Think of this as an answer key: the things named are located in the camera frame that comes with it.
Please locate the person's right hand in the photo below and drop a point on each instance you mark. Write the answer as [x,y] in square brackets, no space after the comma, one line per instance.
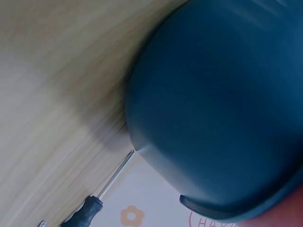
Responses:
[281,215]

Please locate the dark blue plastic container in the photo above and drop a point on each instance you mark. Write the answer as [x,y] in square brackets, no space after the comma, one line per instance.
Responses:
[213,94]

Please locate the metal screwdriver tip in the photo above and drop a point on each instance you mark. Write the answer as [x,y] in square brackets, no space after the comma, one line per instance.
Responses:
[42,223]

